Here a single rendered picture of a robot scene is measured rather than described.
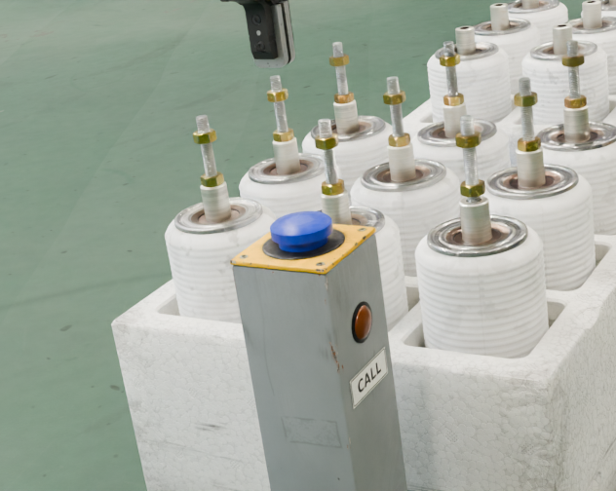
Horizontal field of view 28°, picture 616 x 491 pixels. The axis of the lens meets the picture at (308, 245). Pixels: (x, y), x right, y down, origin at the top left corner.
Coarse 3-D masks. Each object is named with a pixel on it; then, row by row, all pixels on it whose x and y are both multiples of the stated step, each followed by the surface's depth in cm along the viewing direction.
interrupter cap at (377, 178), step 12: (372, 168) 109; (384, 168) 109; (420, 168) 108; (432, 168) 107; (444, 168) 106; (372, 180) 106; (384, 180) 106; (408, 180) 106; (420, 180) 105; (432, 180) 104
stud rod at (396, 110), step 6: (390, 78) 104; (396, 78) 103; (390, 84) 104; (396, 84) 104; (390, 90) 104; (396, 90) 104; (390, 108) 104; (396, 108) 104; (396, 114) 104; (402, 114) 105; (396, 120) 105; (402, 120) 105; (396, 126) 105; (402, 126) 105; (396, 132) 105; (402, 132) 105
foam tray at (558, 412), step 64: (128, 320) 104; (192, 320) 102; (576, 320) 93; (128, 384) 106; (192, 384) 102; (448, 384) 89; (512, 384) 86; (576, 384) 90; (192, 448) 105; (256, 448) 101; (448, 448) 91; (512, 448) 88; (576, 448) 92
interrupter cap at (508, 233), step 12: (492, 216) 94; (504, 216) 94; (444, 228) 94; (456, 228) 94; (492, 228) 93; (504, 228) 92; (516, 228) 92; (432, 240) 92; (444, 240) 91; (456, 240) 92; (492, 240) 91; (504, 240) 90; (516, 240) 89; (444, 252) 90; (456, 252) 89; (468, 252) 89; (480, 252) 88; (492, 252) 88
